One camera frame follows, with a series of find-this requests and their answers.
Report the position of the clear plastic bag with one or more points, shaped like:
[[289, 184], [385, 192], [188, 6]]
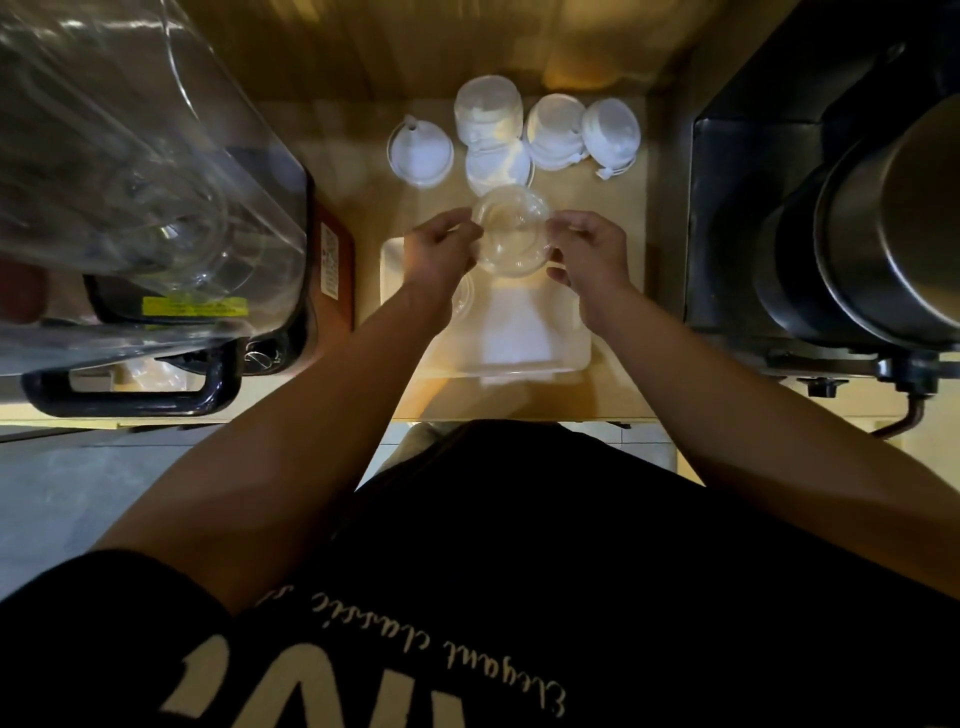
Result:
[[154, 373]]

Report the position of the person's grey trousers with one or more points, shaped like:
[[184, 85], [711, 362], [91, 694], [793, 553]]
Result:
[[420, 442]]

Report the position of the person's left hand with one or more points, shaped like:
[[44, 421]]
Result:
[[435, 262]]

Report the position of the person's left forearm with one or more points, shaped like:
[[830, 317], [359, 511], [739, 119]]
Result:
[[285, 450]]

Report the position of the white plastic tray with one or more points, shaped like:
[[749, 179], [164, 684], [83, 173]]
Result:
[[517, 337]]

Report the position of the steel round pot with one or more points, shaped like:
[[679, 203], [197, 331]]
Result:
[[892, 225]]

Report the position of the person's right hand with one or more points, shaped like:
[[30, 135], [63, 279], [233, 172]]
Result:
[[596, 262]]

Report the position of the tall stack of white lids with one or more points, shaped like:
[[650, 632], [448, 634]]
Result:
[[488, 111]]

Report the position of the blender with clear cover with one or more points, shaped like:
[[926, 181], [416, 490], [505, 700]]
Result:
[[150, 150]]

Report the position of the person's black shirt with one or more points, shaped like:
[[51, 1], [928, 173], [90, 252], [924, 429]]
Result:
[[525, 585]]

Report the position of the black machine knob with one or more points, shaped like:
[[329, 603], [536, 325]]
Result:
[[823, 386]]

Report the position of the steel pot machine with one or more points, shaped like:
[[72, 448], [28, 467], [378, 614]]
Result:
[[727, 225]]

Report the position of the person's right forearm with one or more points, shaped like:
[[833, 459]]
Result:
[[787, 450]]

